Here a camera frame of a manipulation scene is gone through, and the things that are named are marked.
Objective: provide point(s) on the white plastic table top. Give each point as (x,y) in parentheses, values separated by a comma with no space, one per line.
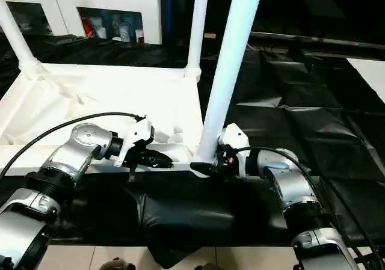
(90,86)

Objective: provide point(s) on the white plastic table leg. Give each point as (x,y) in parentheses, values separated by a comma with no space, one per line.
(197,26)
(18,41)
(234,56)

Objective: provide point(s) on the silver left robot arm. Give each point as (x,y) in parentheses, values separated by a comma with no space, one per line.
(81,140)

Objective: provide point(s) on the black mat cover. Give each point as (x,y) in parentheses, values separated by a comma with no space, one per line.
(316,116)

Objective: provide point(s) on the white cup behind glass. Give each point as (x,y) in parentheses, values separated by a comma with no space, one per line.
(139,36)

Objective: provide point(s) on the small brass fitting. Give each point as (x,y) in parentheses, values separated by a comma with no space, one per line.
(210,35)

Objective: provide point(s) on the red item behind glass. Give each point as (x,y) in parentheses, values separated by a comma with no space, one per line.
(86,26)

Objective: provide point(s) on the long black rod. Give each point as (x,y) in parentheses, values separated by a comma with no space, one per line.
(325,41)

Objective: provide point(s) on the white flat board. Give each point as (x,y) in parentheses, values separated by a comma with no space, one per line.
(370,74)

